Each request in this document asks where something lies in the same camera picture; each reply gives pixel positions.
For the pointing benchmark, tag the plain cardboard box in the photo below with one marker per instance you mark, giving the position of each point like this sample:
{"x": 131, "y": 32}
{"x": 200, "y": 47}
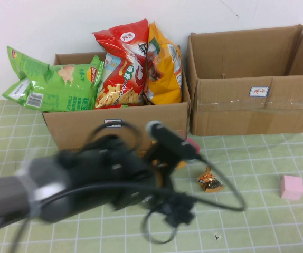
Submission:
{"x": 233, "y": 118}

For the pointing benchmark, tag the pink foam cube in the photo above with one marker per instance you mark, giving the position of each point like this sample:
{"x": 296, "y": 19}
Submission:
{"x": 291, "y": 187}

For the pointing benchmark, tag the red fries snack bag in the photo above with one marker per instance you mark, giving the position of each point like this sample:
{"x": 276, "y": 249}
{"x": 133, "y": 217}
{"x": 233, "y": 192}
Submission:
{"x": 125, "y": 52}

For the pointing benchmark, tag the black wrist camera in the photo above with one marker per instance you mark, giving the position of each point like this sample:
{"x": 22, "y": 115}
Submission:
{"x": 172, "y": 142}

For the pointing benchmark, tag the red foam cube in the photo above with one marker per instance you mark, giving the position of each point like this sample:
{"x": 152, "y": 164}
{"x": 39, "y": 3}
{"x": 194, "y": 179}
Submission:
{"x": 193, "y": 145}

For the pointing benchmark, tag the small brown candy wrapper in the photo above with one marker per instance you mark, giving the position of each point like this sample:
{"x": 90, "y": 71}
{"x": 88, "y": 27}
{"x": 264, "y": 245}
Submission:
{"x": 210, "y": 183}

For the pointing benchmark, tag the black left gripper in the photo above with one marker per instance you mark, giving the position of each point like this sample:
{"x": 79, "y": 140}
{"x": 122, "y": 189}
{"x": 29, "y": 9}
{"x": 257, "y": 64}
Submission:
{"x": 162, "y": 195}

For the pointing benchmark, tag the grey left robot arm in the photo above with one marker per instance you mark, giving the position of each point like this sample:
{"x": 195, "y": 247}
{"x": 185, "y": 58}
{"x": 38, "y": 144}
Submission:
{"x": 9, "y": 195}

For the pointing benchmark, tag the cardboard box with printed text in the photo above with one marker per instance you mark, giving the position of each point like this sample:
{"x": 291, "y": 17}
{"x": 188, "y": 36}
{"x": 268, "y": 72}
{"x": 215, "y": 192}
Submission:
{"x": 67, "y": 126}

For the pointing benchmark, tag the green chip bag with barcode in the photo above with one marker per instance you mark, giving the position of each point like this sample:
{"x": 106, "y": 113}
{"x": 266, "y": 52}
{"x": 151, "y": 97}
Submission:
{"x": 61, "y": 89}

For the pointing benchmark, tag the white label red writing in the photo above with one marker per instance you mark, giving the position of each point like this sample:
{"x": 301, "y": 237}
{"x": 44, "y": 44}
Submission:
{"x": 113, "y": 121}
{"x": 258, "y": 92}

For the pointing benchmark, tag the white zip tie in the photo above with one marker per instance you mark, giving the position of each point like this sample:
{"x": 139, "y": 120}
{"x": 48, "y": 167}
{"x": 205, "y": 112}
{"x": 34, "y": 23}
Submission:
{"x": 48, "y": 189}

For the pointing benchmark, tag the yellow chip bag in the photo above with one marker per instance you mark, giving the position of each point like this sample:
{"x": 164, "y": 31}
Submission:
{"x": 164, "y": 87}

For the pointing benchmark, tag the crumpled green chip bag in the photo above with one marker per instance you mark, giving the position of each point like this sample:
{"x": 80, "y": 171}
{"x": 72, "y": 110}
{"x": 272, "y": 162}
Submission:
{"x": 22, "y": 63}

